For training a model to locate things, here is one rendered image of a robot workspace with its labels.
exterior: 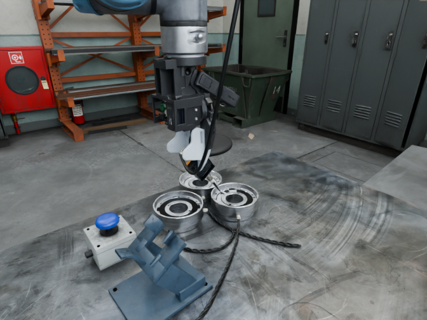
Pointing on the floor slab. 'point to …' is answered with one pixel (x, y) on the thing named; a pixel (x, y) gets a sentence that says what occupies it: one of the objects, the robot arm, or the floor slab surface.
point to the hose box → (28, 84)
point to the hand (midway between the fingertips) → (197, 161)
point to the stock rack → (144, 51)
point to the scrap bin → (250, 93)
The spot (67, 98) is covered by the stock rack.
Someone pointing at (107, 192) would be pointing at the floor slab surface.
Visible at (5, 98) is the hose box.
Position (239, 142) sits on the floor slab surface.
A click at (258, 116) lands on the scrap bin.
